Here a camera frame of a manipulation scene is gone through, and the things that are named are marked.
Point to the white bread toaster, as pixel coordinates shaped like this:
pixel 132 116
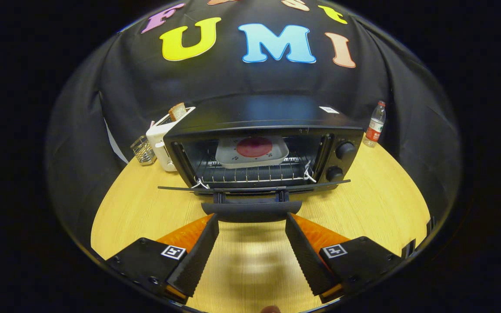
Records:
pixel 157 139

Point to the black toaster oven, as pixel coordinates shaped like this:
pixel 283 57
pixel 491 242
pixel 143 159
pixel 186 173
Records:
pixel 268 114

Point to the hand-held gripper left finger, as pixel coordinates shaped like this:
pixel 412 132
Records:
pixel 198 258

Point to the clear water bottle red label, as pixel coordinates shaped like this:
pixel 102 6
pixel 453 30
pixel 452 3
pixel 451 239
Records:
pixel 374 128

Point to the black chair back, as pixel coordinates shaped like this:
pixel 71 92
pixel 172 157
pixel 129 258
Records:
pixel 409 248

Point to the pink round food slice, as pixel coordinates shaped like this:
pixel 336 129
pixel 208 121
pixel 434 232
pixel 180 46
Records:
pixel 255 147

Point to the brown bread slice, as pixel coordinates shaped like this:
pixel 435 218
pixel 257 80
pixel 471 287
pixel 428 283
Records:
pixel 177 111

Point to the white square plate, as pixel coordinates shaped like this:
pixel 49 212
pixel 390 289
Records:
pixel 233 161

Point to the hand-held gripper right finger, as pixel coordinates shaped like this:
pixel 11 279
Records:
pixel 305 256

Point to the black backdrop cloth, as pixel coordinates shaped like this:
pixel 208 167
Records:
pixel 146 82

